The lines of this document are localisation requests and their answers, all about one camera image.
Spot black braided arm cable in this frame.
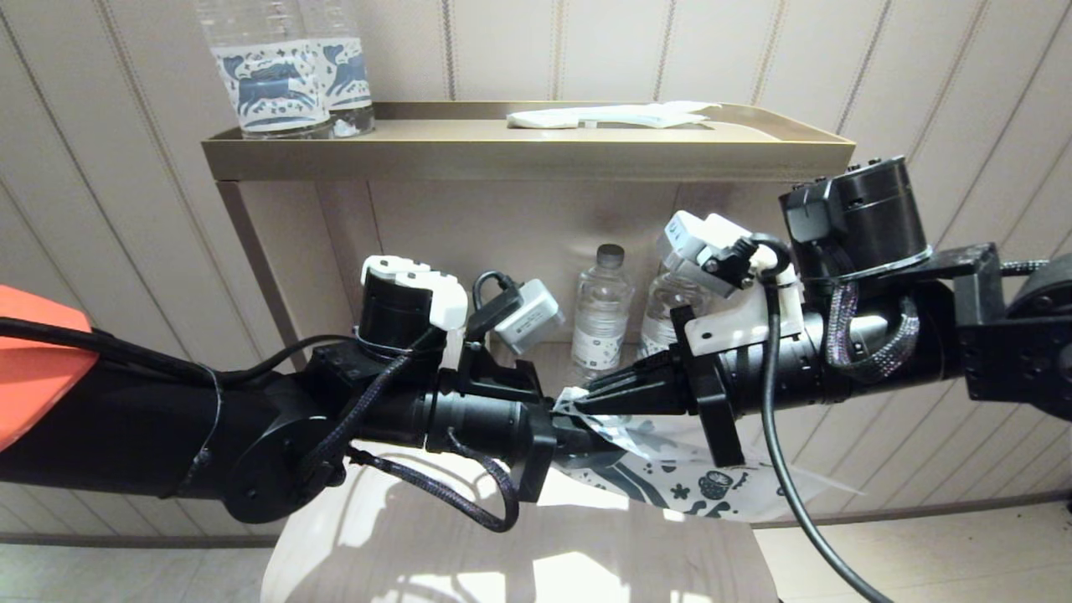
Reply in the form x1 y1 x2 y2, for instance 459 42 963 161
348 427 520 533
301 327 445 482

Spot white folded sachet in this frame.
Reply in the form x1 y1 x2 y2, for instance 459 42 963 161
506 112 580 131

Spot beige wooden shelf unit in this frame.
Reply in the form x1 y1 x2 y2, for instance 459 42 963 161
201 100 857 603

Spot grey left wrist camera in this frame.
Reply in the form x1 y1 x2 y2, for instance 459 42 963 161
459 270 566 401

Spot large horse-label water bottle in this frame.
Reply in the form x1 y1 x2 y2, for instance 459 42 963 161
197 0 337 140
303 0 379 137

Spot small capped water bottle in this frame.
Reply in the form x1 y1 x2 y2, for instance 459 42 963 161
572 244 634 374
638 264 713 361

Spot silver-flecked braided arm cable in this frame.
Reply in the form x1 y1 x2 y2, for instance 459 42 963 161
825 281 920 378

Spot white pouch blue horse print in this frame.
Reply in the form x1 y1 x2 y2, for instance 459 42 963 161
553 385 863 524

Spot white packet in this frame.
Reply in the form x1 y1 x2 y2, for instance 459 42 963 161
576 102 722 131

